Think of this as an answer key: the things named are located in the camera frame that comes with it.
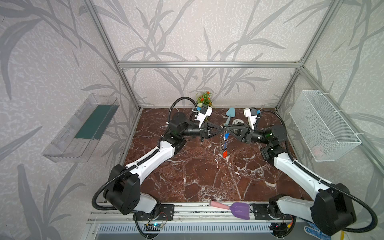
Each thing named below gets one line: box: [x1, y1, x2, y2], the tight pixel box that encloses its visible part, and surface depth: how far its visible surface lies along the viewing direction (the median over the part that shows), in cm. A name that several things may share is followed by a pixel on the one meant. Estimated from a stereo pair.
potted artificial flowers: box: [197, 91, 213, 108], surface depth 107 cm
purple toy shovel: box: [209, 200, 250, 220], surface depth 76 cm
